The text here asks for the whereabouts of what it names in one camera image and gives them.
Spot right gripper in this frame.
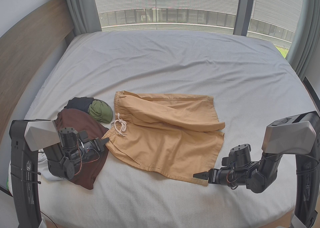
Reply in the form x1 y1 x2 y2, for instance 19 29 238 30
193 168 234 185

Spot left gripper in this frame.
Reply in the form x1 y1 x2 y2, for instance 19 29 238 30
82 137 110 160

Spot tan shorts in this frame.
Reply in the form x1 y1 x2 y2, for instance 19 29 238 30
101 91 226 186

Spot bed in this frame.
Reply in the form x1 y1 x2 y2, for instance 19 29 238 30
0 0 320 228

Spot green garment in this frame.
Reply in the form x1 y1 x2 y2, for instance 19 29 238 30
88 99 113 124

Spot brown garment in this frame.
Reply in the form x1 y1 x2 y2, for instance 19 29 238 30
55 109 110 190

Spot black garment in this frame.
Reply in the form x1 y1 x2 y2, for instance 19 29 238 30
64 97 94 111

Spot white garment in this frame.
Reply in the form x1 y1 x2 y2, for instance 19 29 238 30
37 155 63 181

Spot grey-green curtain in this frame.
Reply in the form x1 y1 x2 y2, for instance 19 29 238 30
285 0 320 79
52 0 103 36

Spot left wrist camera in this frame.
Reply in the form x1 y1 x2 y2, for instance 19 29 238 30
77 130 89 143

